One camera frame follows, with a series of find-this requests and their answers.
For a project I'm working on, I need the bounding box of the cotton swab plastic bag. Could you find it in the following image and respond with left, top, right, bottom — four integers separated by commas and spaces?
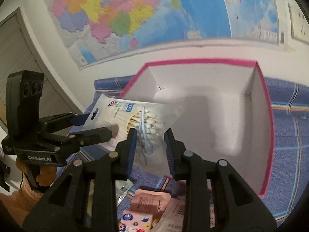
82, 93, 185, 177

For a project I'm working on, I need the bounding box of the orange left sleeve forearm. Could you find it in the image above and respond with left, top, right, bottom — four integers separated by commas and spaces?
1, 179, 44, 226

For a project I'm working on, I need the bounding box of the left hand on handle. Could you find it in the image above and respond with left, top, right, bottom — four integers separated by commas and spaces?
16, 159, 57, 187

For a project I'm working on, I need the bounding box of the clear small packet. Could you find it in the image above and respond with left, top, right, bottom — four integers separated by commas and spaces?
115, 179, 134, 206

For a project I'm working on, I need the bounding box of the pink floral tissue pack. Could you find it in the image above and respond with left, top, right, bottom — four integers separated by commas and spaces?
118, 210, 153, 232

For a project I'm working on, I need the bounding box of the light pink printed packet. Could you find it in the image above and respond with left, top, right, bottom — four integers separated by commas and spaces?
150, 199, 185, 232

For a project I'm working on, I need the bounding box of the pink sachet packet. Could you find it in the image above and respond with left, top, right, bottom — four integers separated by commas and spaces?
130, 189, 171, 219

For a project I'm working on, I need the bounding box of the grey door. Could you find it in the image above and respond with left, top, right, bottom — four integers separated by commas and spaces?
0, 8, 82, 134

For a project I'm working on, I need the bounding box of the pink white cardboard box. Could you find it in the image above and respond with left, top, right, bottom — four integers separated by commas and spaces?
121, 58, 274, 196

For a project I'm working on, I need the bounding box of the blue plaid cloth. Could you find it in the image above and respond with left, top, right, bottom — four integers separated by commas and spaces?
67, 75, 308, 231

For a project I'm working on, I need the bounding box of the colourful wall map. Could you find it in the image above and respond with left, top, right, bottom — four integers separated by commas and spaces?
44, 0, 279, 69

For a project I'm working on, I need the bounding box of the white wall socket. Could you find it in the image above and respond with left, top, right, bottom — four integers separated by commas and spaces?
288, 4, 308, 44

